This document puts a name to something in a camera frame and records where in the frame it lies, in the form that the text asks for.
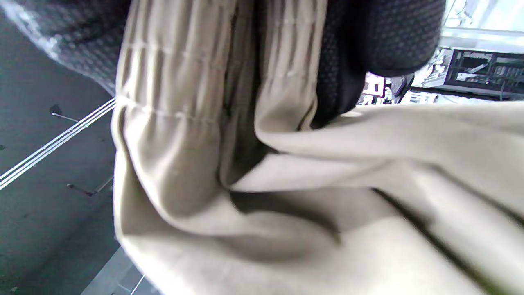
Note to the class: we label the tan shorts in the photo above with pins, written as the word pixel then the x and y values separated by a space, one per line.
pixel 286 184

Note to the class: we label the person's right hand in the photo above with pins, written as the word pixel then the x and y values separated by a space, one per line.
pixel 380 41

